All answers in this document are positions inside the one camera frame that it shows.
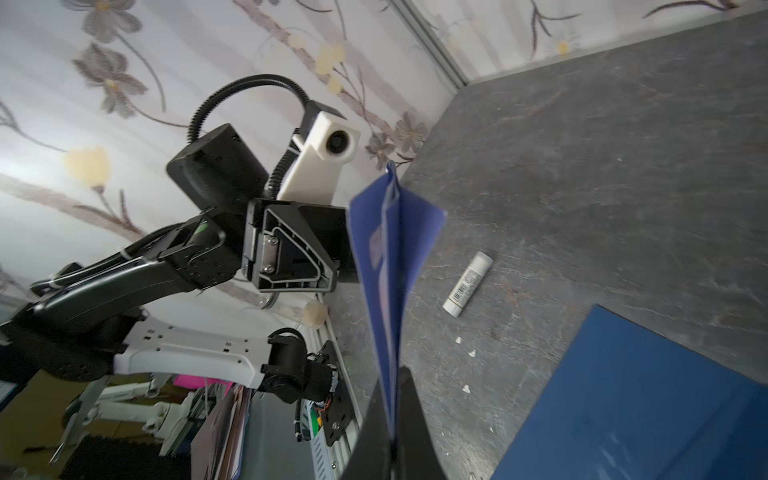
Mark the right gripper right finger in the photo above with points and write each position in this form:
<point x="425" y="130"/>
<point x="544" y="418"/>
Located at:
<point x="415" y="455"/>

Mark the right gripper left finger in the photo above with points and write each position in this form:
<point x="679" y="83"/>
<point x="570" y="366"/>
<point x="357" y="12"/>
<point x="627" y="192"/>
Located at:
<point x="371" y="456"/>

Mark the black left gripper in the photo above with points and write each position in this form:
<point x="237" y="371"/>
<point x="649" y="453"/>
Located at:
<point x="279" y="246"/>

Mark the white letter paper blue border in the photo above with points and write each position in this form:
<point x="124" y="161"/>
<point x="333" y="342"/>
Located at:
<point x="392" y="232"/>

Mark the dark blue envelope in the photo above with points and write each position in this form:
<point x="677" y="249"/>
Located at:
<point x="627" y="403"/>

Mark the white glue stick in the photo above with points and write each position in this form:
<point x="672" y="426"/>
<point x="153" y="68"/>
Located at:
<point x="467" y="284"/>

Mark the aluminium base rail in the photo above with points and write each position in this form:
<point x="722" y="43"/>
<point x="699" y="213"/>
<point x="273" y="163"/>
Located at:
<point x="334" y="427"/>

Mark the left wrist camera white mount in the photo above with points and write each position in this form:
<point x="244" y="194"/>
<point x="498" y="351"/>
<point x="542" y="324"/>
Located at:
<point x="326" y="142"/>

